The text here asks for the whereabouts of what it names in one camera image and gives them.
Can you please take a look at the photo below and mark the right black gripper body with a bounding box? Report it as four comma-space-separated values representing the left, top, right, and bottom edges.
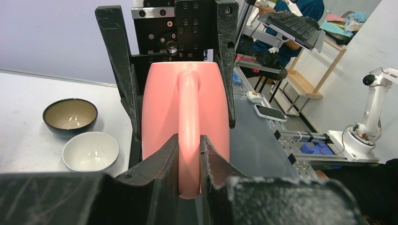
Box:
130, 0, 218, 94

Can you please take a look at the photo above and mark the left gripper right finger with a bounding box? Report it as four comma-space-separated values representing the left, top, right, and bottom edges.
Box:
200, 135, 366, 225

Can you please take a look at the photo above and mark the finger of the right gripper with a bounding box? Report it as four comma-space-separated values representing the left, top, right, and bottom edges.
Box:
214, 0, 239, 129
95, 5, 141, 141

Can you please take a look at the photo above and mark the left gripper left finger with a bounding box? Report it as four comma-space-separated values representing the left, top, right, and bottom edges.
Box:
0, 134, 178, 225

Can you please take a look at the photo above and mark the large pink mug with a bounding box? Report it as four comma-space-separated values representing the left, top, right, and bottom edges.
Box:
141, 61, 230, 199

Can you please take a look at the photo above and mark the person in teal shirt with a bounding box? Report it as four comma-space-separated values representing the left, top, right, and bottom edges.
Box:
257, 0, 325, 67

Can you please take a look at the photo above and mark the white bowl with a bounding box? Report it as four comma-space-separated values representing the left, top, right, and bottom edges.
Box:
62, 132, 120, 172

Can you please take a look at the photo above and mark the black keyboard on stand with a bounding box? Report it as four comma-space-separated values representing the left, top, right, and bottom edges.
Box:
258, 12, 326, 53

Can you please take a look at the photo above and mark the white smartphone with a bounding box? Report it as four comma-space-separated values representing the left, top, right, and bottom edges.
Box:
254, 104, 288, 122

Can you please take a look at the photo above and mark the dark bowl beige inside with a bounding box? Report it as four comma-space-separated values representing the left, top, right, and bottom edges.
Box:
42, 98, 99, 139

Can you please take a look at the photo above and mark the aluminium rail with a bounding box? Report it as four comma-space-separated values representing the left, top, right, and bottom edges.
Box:
230, 67, 379, 180

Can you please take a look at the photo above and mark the wooden shelf frame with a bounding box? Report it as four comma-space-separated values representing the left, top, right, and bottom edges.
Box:
270, 37, 347, 116

